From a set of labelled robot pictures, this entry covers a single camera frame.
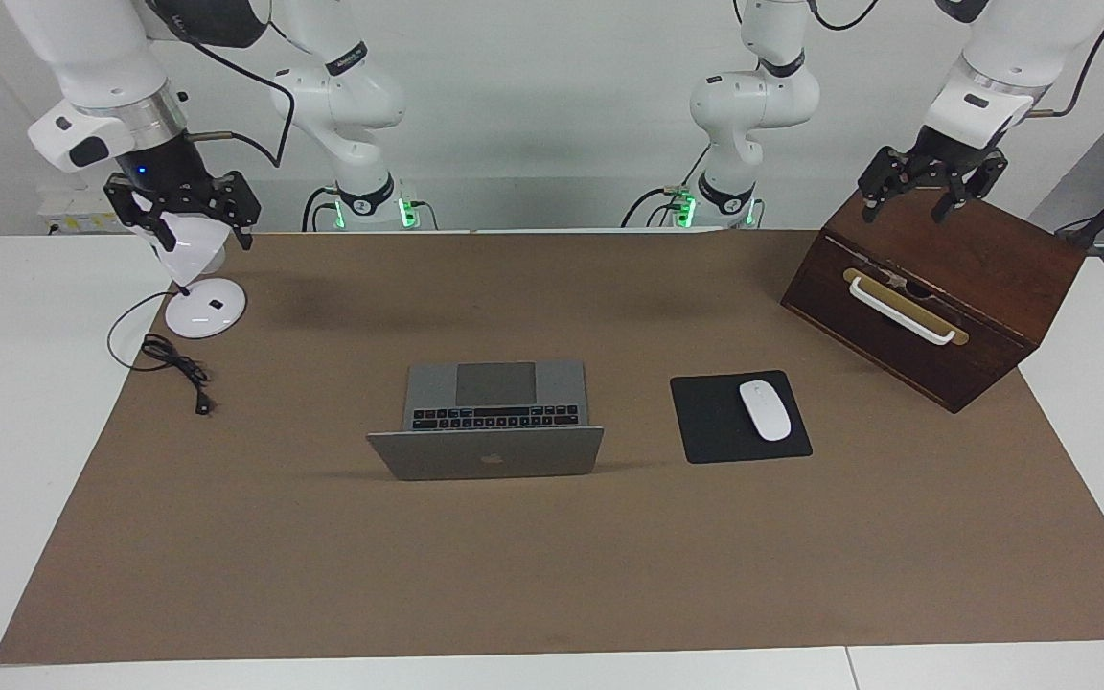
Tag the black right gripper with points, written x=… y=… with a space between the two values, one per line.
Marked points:
x=169 y=168

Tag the white power strip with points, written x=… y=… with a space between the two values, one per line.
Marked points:
x=73 y=222

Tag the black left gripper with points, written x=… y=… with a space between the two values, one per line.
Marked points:
x=953 y=153

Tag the white desk lamp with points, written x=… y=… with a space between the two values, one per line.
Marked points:
x=207 y=311

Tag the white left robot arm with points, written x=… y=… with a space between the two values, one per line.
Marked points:
x=753 y=101

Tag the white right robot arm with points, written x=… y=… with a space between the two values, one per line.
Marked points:
x=351 y=96

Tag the grey aluminium laptop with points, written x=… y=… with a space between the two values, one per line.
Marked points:
x=485 y=455

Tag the brown table mat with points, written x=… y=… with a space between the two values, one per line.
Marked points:
x=514 y=575

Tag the black mouse pad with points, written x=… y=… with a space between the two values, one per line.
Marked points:
x=705 y=422

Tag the dark brown wooden box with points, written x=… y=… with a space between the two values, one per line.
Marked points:
x=983 y=249

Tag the white computer mouse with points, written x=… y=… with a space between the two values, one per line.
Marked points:
x=765 y=410

